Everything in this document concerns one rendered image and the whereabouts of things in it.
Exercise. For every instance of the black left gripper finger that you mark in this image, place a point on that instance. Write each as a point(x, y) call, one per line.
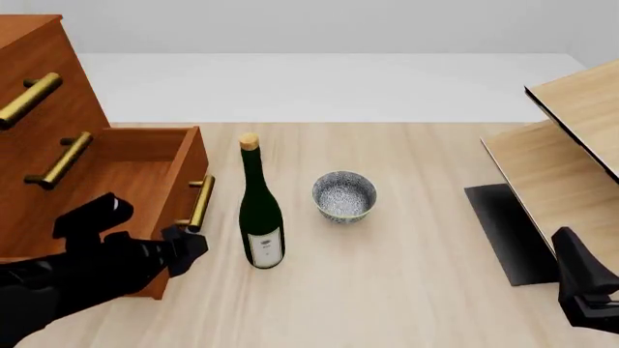
point(189, 253)
point(170, 233)

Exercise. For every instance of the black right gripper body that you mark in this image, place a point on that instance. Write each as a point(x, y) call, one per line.
point(592, 308)

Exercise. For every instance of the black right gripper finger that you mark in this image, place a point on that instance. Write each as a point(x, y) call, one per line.
point(582, 259)

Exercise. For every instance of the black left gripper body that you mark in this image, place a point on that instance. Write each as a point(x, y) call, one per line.
point(145, 261)

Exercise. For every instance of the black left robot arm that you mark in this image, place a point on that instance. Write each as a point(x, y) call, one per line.
point(53, 286)

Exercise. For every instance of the open wooden drawer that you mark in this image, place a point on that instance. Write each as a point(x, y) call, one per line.
point(140, 188)

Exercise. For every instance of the wooden cabinet with drawers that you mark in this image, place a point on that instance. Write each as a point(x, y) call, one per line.
point(43, 36)

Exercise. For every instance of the dark green wine bottle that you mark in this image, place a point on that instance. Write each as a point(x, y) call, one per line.
point(261, 214)

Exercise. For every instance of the pale wooden shelf rack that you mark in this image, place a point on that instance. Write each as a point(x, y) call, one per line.
point(546, 159)

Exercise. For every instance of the blue-white patterned bowl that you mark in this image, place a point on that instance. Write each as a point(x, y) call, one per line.
point(344, 197)

